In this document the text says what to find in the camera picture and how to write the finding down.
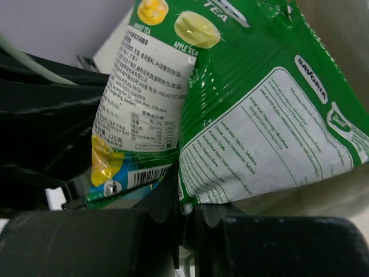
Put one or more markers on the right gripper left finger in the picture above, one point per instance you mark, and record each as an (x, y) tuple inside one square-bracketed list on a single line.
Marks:
[(137, 241)]

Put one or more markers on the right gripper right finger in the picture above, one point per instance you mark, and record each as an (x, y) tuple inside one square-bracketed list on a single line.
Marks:
[(229, 242)]

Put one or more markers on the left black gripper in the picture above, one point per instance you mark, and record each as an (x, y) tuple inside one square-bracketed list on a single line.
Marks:
[(45, 130)]

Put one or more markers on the green snack packet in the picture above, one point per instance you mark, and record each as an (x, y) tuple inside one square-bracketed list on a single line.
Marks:
[(225, 101)]

